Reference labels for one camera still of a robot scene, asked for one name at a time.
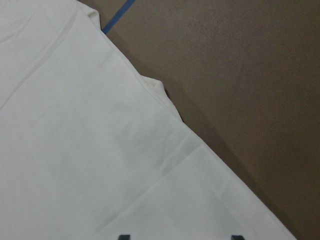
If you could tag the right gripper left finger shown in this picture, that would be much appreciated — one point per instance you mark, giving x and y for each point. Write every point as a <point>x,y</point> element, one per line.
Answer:
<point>124,237</point>

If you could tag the brown table mat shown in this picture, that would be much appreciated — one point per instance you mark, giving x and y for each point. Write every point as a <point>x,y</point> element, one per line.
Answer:
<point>244,75</point>

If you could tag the white long-sleeve printed shirt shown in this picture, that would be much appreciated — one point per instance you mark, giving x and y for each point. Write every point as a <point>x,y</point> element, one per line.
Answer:
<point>91,150</point>

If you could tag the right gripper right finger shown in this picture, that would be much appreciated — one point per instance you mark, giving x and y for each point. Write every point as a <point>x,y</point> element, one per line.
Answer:
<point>237,237</point>

